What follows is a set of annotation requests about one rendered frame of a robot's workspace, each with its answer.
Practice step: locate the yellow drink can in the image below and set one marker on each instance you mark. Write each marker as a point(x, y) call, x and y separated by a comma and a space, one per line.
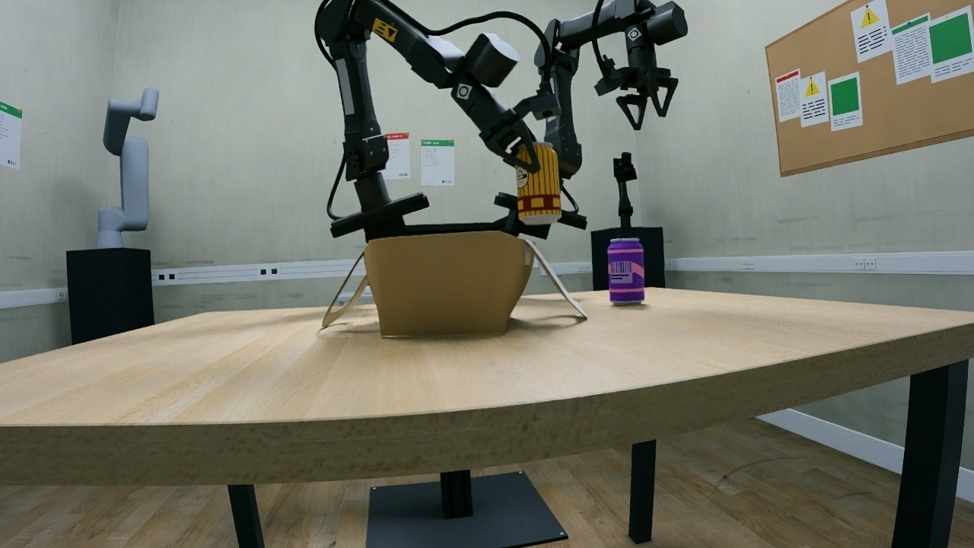
point(538, 194)

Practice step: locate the purple drink can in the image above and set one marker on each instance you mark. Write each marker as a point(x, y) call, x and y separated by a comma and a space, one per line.
point(626, 272)

